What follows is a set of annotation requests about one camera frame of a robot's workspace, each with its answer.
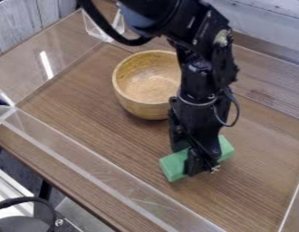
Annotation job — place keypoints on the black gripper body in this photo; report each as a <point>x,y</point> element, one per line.
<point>201,119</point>

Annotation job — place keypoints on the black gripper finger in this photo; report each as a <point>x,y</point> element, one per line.
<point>177,136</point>
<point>199,162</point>

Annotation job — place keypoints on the green rectangular block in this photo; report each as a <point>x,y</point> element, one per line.
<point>173,163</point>

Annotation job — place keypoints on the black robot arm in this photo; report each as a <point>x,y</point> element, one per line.
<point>197,30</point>

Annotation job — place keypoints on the brown wooden bowl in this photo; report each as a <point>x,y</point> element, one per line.
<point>145,80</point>

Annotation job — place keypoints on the black table leg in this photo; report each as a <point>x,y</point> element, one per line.
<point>45,190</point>

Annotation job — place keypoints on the clear acrylic corner bracket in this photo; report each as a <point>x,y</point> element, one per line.
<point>93,29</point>

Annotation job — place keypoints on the clear acrylic tray wall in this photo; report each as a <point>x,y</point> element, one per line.
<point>67,129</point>

